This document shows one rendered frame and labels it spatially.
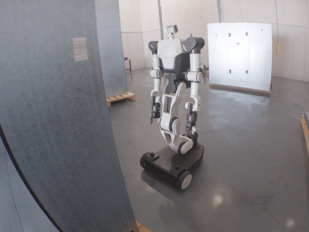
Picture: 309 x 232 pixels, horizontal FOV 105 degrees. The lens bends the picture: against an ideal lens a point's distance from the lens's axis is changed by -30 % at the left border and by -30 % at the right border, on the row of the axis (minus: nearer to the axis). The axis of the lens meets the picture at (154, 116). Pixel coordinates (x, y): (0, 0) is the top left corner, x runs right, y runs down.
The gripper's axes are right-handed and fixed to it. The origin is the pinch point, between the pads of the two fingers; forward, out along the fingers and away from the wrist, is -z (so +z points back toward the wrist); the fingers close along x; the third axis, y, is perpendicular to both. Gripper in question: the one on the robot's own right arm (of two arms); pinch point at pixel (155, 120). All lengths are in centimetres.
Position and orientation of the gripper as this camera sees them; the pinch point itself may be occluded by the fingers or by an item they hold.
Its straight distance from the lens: 176.0
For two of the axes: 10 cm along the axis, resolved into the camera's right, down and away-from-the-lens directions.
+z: 0.6, -9.7, -2.5
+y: 7.0, 2.2, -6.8
